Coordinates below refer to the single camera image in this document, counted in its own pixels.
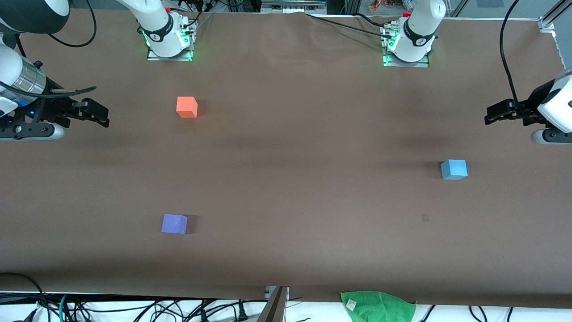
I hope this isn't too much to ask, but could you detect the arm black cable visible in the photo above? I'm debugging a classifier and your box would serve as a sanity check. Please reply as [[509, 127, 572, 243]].
[[0, 0, 97, 97], [499, 0, 537, 121]]

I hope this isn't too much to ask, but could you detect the purple foam block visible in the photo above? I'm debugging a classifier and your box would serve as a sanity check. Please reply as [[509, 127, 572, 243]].
[[161, 214, 189, 235]]

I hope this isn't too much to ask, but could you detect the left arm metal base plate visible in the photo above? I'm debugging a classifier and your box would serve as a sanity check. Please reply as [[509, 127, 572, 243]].
[[383, 25, 430, 68]]

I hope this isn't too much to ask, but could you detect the aluminium frame profile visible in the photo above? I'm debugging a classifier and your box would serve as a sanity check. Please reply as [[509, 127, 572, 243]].
[[538, 0, 572, 33]]

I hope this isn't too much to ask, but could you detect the brown table mat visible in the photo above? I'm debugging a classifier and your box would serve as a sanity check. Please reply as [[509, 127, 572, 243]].
[[0, 9, 572, 309]]

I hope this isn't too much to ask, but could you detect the long black table cable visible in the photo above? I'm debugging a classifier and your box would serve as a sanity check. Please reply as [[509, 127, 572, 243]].
[[305, 13, 398, 40]]

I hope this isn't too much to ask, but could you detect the light blue foam block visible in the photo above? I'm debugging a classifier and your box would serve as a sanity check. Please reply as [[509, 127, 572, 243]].
[[441, 159, 468, 180]]

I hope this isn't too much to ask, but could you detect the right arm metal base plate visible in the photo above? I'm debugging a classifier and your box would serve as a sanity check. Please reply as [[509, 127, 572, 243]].
[[147, 18, 194, 62]]

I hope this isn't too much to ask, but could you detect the grey equipment box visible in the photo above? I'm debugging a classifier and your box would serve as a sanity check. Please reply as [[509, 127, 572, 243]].
[[261, 0, 328, 14]]

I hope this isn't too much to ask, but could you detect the orange foam block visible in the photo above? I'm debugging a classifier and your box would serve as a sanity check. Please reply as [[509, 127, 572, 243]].
[[176, 96, 198, 119]]

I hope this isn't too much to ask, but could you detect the short black table cable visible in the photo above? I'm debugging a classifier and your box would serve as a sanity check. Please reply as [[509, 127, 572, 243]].
[[355, 13, 394, 28]]

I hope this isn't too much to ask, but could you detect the teal cable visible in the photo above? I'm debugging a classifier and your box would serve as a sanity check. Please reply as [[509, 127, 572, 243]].
[[57, 294, 73, 322]]

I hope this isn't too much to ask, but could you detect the green microfiber cloth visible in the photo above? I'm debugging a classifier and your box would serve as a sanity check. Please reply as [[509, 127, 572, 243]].
[[340, 291, 417, 322]]

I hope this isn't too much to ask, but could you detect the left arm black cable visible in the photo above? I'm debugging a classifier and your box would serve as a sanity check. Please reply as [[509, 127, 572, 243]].
[[499, 0, 537, 121]]

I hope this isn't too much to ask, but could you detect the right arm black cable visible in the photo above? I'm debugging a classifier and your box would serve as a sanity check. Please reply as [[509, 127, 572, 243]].
[[0, 0, 97, 97]]

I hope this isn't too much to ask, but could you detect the grey metal post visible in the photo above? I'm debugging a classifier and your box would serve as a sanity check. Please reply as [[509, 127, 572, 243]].
[[257, 286, 290, 322]]

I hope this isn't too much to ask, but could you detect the black looped floor cable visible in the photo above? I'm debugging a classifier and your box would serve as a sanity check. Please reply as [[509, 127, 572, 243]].
[[0, 272, 47, 322]]

